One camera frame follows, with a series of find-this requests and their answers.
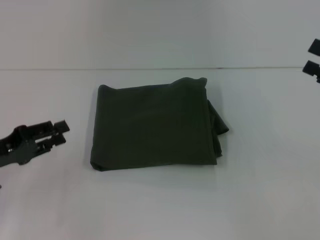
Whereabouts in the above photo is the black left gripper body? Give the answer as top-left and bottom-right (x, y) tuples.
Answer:
(0, 124), (39, 169)

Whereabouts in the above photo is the dark green t-shirt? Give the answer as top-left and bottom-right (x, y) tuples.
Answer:
(89, 76), (230, 173)

